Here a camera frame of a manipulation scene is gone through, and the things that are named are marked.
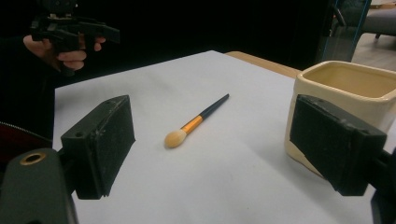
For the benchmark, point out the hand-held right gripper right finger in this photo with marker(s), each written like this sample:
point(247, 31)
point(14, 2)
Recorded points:
point(330, 140)

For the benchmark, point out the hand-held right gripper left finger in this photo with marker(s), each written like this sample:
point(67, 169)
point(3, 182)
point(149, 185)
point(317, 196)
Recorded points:
point(99, 146)

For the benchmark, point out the makeup brush with gold ferrule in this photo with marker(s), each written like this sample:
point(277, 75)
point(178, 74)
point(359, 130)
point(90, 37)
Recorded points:
point(193, 123)

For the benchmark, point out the cream square ceramic pot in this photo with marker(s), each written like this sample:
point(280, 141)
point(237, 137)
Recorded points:
point(348, 84)

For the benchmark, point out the red jacket with zipper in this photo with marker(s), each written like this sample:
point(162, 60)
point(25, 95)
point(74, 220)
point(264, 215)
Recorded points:
point(18, 143)

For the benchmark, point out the blue metal stand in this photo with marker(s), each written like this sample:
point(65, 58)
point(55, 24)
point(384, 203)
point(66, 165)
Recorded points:
point(345, 31)

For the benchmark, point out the grey upholstered seat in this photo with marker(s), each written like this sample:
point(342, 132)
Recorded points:
point(381, 21)

